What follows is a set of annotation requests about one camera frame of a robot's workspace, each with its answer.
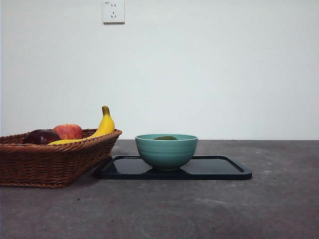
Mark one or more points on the yellow banana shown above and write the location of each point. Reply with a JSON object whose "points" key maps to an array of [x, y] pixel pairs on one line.
{"points": [[106, 127]]}

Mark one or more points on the teal ceramic bowl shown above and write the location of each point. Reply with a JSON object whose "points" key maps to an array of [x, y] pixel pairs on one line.
{"points": [[165, 154]]}

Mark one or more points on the white wall socket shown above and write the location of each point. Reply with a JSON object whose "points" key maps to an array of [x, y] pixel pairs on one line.
{"points": [[113, 12]]}

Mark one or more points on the green avocado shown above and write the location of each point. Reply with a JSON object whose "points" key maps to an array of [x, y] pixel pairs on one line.
{"points": [[165, 138]]}

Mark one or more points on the dark red apple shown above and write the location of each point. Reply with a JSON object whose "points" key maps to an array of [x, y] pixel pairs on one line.
{"points": [[42, 137]]}

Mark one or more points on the brown woven wicker basket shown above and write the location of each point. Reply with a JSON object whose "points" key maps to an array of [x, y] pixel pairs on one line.
{"points": [[49, 164]]}

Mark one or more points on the dark rectangular tray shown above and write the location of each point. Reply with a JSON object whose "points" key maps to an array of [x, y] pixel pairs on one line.
{"points": [[211, 169]]}

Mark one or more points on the red yellow apple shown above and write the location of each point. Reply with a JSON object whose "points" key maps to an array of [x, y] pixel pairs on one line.
{"points": [[68, 132]]}

